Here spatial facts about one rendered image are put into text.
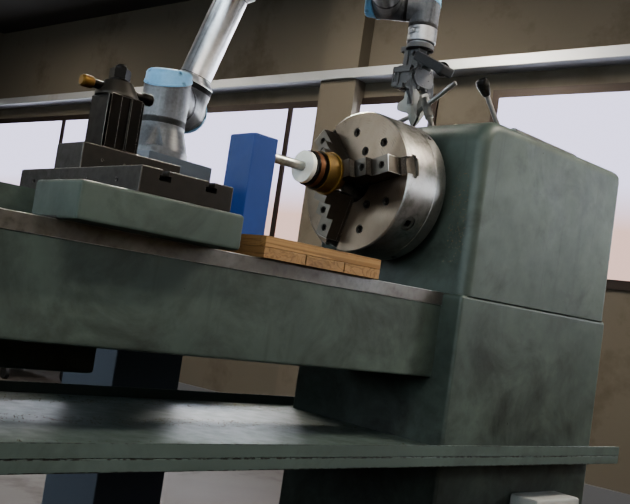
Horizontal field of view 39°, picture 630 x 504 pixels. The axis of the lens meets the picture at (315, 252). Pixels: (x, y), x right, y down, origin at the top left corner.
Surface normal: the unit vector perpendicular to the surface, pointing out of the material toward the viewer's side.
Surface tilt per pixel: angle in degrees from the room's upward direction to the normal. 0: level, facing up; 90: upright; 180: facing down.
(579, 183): 90
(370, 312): 90
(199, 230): 90
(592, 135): 90
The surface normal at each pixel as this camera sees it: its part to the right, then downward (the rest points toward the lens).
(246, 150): -0.73, -0.15
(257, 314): 0.67, 0.05
